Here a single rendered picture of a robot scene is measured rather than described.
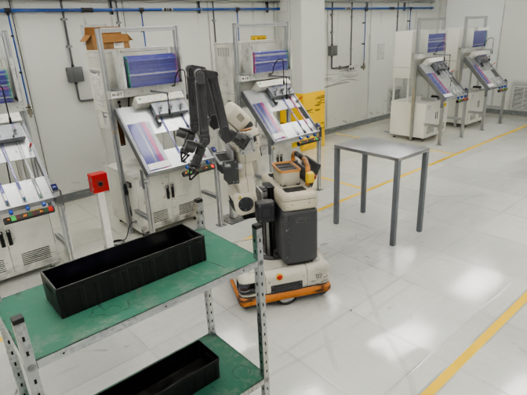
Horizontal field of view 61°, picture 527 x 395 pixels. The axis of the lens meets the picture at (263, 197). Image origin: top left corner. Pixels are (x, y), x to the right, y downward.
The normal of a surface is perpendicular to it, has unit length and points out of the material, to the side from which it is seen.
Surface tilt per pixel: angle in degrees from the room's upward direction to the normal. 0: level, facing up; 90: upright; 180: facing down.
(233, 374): 0
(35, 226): 90
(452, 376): 0
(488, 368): 0
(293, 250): 90
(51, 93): 90
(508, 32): 90
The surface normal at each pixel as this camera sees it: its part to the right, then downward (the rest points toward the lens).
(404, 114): -0.76, 0.26
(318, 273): 0.27, 0.33
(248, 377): -0.04, -0.94
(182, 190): 0.65, 0.24
